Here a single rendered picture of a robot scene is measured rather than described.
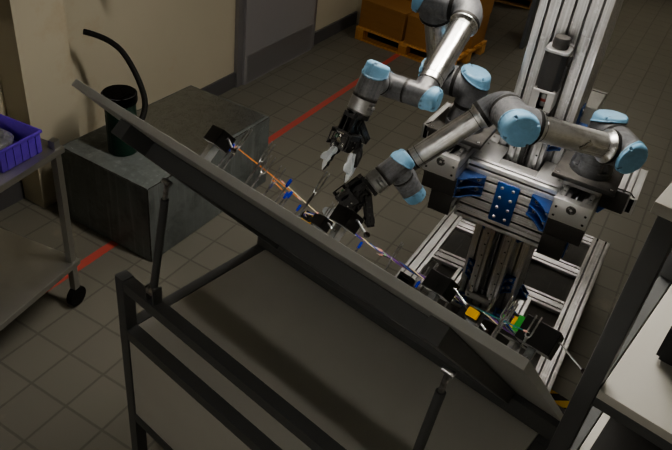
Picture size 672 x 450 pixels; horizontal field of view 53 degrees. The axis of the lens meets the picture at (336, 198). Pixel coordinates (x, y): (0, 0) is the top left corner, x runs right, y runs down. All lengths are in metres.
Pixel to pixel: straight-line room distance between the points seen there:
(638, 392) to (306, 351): 1.08
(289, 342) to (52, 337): 1.48
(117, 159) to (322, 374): 1.93
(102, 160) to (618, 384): 2.82
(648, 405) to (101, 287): 2.73
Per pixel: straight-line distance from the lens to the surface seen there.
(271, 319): 2.20
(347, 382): 2.06
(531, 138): 2.17
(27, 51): 3.69
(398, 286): 1.12
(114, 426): 2.97
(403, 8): 6.35
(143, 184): 3.41
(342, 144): 1.96
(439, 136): 2.28
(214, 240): 3.77
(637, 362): 1.41
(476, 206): 2.74
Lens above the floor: 2.36
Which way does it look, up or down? 34 degrees down
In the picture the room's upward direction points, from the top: 8 degrees clockwise
